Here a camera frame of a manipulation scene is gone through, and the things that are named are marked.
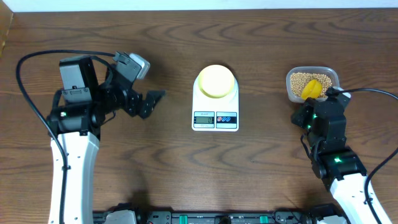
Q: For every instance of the black mounting rail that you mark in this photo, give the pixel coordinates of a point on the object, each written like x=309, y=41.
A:
x=126, y=213

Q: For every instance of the pale yellow bowl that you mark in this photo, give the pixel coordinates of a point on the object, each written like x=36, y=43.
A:
x=216, y=81

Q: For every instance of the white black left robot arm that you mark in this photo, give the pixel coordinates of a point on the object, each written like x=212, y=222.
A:
x=78, y=112

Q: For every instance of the yellow measuring scoop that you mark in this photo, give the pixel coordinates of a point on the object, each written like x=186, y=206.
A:
x=313, y=89

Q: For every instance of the white digital kitchen scale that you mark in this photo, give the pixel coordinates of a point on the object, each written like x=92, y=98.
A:
x=215, y=114

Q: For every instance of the clear plastic container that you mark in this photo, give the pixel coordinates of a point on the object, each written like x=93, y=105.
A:
x=323, y=70

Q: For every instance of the soybeans pile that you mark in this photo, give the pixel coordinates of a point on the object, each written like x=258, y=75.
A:
x=299, y=80

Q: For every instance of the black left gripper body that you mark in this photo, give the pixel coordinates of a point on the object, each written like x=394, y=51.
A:
x=112, y=98

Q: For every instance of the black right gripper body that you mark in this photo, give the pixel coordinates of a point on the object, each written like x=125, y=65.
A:
x=302, y=117

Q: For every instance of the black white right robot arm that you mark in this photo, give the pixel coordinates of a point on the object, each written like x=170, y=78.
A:
x=336, y=164

